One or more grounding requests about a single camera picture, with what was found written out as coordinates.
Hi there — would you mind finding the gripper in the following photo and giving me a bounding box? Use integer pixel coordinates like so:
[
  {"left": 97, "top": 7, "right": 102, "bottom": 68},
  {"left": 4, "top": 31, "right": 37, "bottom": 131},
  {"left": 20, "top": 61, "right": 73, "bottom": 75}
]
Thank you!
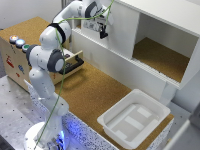
[{"left": 82, "top": 16, "right": 109, "bottom": 34}]

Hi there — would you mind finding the white sliding door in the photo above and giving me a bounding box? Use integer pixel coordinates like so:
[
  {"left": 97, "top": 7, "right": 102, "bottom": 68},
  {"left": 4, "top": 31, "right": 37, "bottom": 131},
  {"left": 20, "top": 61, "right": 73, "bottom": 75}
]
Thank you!
[{"left": 81, "top": 1, "right": 141, "bottom": 61}]

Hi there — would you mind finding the wooden drawer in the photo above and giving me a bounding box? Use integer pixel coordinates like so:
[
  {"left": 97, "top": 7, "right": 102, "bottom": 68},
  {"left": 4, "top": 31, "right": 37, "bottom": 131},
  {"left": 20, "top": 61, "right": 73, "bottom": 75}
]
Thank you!
[{"left": 53, "top": 49, "right": 85, "bottom": 86}]

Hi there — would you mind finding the green button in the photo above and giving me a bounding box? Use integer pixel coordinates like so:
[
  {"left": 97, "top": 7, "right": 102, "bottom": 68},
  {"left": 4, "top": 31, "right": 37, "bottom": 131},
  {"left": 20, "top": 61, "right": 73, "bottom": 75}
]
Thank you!
[{"left": 21, "top": 43, "right": 32, "bottom": 54}]

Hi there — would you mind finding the white cabinet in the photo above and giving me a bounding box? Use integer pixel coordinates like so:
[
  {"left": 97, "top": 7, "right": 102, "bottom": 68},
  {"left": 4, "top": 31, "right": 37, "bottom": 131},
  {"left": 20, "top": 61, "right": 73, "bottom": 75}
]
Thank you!
[{"left": 71, "top": 0, "right": 200, "bottom": 108}]

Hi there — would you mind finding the blue button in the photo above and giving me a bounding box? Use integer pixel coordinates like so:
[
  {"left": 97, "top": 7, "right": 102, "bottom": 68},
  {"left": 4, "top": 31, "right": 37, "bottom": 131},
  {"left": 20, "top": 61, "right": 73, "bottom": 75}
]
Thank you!
[{"left": 15, "top": 38, "right": 26, "bottom": 48}]

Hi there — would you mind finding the red button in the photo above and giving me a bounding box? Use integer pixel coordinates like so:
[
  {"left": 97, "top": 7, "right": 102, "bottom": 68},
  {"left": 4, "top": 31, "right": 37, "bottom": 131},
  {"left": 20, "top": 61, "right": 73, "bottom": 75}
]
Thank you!
[{"left": 8, "top": 35, "right": 20, "bottom": 45}]

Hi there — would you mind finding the wooden drawer box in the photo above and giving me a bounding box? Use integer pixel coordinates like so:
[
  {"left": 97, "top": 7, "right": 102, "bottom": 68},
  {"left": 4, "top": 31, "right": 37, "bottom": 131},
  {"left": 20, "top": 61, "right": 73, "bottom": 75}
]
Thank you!
[{"left": 0, "top": 16, "right": 84, "bottom": 93}]

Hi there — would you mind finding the white plastic box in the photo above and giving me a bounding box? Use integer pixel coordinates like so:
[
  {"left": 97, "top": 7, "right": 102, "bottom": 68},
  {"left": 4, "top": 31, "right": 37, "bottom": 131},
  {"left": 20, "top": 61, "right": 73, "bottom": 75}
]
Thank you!
[{"left": 96, "top": 88, "right": 172, "bottom": 150}]

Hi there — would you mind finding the green cable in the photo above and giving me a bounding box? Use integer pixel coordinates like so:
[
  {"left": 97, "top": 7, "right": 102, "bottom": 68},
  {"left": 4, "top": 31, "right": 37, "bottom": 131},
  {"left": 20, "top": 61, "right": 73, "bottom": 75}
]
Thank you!
[{"left": 33, "top": 0, "right": 116, "bottom": 150}]

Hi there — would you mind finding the black drawer handle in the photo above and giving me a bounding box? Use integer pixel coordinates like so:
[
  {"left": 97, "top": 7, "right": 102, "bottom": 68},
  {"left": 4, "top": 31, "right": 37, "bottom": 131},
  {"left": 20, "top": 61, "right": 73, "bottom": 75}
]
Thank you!
[{"left": 63, "top": 54, "right": 85, "bottom": 75}]

